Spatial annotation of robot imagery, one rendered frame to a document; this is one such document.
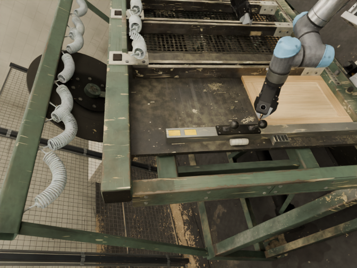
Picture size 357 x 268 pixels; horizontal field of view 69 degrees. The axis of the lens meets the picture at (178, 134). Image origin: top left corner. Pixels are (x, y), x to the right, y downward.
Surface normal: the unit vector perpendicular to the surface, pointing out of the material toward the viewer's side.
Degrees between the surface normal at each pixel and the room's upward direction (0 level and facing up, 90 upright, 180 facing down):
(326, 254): 0
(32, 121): 90
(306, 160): 59
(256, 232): 0
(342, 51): 0
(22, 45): 90
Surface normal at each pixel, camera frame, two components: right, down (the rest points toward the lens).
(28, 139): 0.60, -0.55
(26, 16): 0.23, 0.68
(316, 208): -0.79, -0.28
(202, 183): 0.11, -0.62
